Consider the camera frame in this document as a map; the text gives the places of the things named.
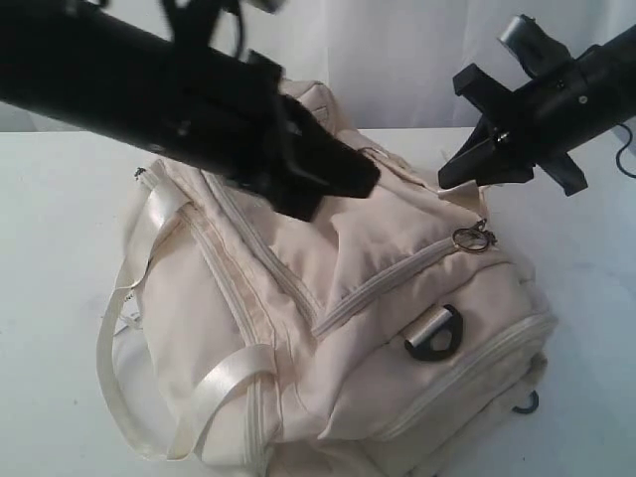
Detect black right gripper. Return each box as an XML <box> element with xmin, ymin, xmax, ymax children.
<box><xmin>437</xmin><ymin>52</ymin><xmax>589</xmax><ymax>197</ymax></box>

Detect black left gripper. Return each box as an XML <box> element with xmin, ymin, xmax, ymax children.
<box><xmin>226</xmin><ymin>51</ymin><xmax>381</xmax><ymax>222</ymax></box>

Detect cream fabric duffel bag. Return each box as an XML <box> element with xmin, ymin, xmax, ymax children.
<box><xmin>96</xmin><ymin>80</ymin><xmax>557</xmax><ymax>476</ymax></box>

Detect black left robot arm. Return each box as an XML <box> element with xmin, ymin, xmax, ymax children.
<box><xmin>1</xmin><ymin>1</ymin><xmax>380</xmax><ymax>222</ymax></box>

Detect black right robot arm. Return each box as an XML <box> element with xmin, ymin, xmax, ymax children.
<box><xmin>438</xmin><ymin>15</ymin><xmax>635</xmax><ymax>196</ymax></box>

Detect white backdrop curtain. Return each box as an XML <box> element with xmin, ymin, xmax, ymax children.
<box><xmin>0</xmin><ymin>0</ymin><xmax>636</xmax><ymax>135</ymax></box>

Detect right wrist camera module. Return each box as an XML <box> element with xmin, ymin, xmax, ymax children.
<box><xmin>498</xmin><ymin>14</ymin><xmax>572</xmax><ymax>79</ymax></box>

